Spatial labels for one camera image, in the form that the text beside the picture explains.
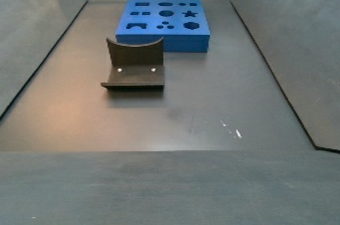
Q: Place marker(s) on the black curved holder stand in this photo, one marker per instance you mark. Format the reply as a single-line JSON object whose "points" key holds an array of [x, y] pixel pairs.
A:
{"points": [[138, 65]]}

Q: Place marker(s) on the blue shape sorter block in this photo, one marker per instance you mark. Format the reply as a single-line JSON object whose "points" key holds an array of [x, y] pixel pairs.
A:
{"points": [[174, 20]]}

